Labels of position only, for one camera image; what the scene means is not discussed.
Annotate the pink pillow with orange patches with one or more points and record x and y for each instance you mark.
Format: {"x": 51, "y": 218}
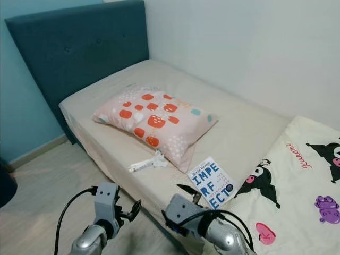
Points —
{"x": 154, "y": 119}

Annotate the cream cartoon print quilt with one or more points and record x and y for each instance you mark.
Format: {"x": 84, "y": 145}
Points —
{"x": 297, "y": 186}

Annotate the white book with blue letters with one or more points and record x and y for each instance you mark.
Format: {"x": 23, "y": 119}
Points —
{"x": 212, "y": 180}

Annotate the white crumpled paper roll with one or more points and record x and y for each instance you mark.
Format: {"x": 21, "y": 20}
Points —
{"x": 143, "y": 164}

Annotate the beige skirting board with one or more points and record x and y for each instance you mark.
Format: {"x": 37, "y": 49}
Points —
{"x": 37, "y": 151}

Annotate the teal upholstered headboard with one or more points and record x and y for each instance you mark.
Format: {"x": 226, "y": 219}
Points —
{"x": 79, "y": 53}

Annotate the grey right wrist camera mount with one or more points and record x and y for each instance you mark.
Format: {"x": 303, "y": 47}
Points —
{"x": 183, "y": 210}

